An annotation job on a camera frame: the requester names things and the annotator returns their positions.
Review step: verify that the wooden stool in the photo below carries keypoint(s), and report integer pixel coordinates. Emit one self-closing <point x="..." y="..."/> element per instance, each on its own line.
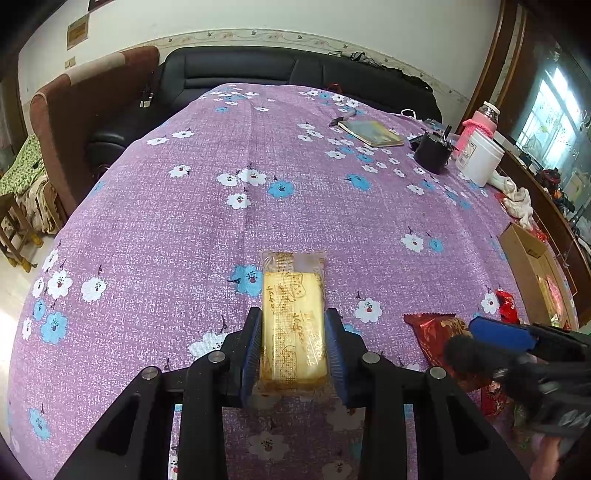
<point x="16" y="230"/>

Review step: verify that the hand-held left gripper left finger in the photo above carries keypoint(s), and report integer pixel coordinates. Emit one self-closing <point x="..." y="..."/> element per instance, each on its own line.
<point x="251" y="357"/>

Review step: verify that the brown cardboard box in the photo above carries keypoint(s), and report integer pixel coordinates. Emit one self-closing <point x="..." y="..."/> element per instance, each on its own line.
<point x="531" y="258"/>

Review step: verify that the small yellow cracker packet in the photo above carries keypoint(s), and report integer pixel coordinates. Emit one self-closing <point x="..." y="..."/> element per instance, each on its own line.
<point x="293" y="318"/>

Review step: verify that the black pen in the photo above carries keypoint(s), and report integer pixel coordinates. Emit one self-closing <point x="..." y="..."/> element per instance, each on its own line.
<point x="344" y="119"/>

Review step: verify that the green patterned cloth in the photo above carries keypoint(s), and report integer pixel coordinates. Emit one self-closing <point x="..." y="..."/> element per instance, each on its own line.
<point x="21" y="161"/>

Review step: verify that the brown upholstered chair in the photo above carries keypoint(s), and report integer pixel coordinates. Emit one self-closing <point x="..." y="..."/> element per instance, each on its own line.
<point x="78" y="115"/>

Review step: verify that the dark red snack packet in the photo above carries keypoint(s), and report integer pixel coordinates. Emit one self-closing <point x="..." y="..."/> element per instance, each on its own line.
<point x="438" y="332"/>
<point x="496" y="399"/>

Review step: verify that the black leather sofa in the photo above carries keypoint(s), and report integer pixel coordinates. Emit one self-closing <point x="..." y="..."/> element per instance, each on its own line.
<point x="240" y="69"/>

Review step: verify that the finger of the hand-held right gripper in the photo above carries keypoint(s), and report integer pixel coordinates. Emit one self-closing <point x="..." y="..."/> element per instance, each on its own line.
<point x="475" y="357"/>
<point x="498" y="332"/>

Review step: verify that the yellow green notebook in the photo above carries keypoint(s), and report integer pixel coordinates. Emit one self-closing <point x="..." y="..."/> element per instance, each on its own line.
<point x="374" y="134"/>

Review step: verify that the purple floral tablecloth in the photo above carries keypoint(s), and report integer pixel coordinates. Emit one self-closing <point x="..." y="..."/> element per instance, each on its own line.
<point x="231" y="207"/>

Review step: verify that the wooden cabinet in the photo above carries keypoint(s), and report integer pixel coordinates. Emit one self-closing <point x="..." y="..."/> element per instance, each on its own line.
<point x="545" y="115"/>

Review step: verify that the small red candy packet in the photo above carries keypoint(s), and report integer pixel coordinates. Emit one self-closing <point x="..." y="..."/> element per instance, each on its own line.
<point x="507" y="304"/>

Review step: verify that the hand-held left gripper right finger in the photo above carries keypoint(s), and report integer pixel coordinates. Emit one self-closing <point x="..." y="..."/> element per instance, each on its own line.
<point x="336" y="360"/>

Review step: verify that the white gloves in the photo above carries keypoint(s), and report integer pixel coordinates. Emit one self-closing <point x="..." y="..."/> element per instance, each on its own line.
<point x="512" y="198"/>

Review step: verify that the pink sleeved bottle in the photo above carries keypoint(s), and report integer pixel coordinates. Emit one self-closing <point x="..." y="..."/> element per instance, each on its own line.
<point x="482" y="120"/>

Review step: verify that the white plastic jar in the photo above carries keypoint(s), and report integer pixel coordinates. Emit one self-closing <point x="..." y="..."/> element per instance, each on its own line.
<point x="478" y="159"/>

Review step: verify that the small wall plaque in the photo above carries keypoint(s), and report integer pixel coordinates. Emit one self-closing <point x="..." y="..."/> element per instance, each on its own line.
<point x="77" y="32"/>

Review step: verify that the large yellow cake packet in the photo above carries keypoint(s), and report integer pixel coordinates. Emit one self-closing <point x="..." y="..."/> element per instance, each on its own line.
<point x="550" y="297"/>

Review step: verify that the framed wall picture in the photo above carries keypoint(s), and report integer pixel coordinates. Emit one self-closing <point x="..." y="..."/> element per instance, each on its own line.
<point x="99" y="3"/>

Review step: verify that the black pot with tools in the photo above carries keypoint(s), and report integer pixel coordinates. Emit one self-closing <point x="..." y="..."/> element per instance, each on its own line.
<point x="431" y="154"/>

